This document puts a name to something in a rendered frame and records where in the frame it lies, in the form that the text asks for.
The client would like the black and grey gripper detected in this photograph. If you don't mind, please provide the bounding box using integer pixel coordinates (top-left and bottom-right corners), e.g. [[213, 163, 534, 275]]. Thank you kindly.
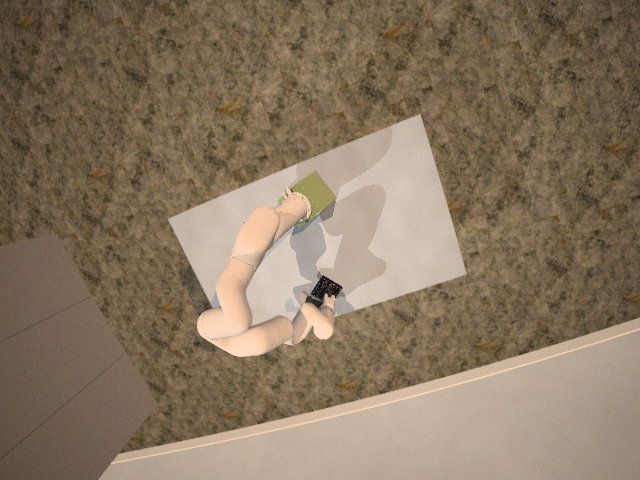
[[319, 290, 335, 309]]

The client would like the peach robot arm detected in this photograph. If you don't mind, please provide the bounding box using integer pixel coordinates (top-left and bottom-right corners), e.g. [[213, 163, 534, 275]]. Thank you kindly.
[[197, 187, 334, 357]]

